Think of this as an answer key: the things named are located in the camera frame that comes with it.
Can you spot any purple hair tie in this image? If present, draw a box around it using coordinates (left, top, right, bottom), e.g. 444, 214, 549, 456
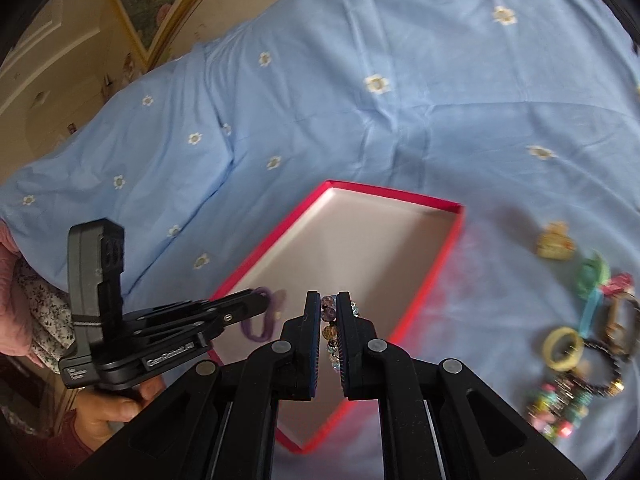
240, 287, 288, 344

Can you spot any pastel crystal bead bracelet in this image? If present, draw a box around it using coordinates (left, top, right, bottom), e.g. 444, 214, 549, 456
319, 294, 362, 374

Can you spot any person's left hand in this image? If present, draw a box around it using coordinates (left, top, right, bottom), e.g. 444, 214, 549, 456
74, 377, 166, 451

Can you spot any pink cushion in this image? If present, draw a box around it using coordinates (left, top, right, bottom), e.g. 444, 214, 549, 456
0, 222, 44, 368

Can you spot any bronze metal wristwatch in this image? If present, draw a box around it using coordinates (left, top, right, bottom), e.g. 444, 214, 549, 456
604, 292, 639, 362

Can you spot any red shallow box tray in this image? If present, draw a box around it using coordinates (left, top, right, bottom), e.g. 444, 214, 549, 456
206, 179, 467, 456

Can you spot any gold hair claw clip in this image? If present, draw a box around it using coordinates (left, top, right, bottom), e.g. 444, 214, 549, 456
536, 221, 576, 261

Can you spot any pink hair clip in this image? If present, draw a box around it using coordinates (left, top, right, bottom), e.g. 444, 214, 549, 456
601, 273, 634, 297

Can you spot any light blue floral bedsheet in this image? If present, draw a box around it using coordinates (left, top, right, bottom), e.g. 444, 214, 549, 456
1, 0, 639, 410

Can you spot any colorful charm bracelet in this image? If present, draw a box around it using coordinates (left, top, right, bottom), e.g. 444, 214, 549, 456
524, 374, 595, 443

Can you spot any yellow hair tie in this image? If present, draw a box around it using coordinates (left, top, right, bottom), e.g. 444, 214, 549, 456
543, 326, 586, 373

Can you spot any black bead bracelet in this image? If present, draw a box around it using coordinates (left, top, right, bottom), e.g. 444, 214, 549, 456
574, 337, 633, 398

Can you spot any blue hair tie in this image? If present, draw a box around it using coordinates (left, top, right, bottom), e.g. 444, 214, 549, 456
578, 288, 604, 340

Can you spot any green bow hair tie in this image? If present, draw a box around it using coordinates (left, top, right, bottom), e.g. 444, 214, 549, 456
574, 250, 612, 299

